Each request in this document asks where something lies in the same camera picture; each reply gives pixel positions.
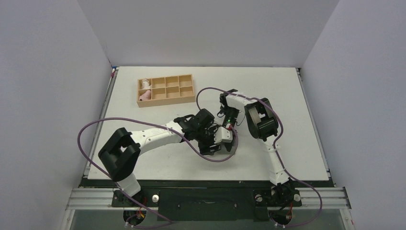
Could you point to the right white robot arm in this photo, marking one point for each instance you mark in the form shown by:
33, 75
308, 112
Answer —
262, 124

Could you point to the wooden compartment tray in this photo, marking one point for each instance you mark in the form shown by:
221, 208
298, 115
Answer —
177, 89

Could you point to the pink rolled underwear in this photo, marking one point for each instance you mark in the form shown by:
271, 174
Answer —
145, 96

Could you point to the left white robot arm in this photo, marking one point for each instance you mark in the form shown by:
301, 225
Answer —
122, 150

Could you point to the grey beige underwear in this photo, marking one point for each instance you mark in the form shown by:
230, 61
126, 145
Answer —
229, 147

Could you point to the white rolled underwear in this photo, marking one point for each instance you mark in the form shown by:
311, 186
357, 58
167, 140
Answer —
145, 84

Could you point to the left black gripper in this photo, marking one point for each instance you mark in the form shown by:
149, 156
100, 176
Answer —
210, 147

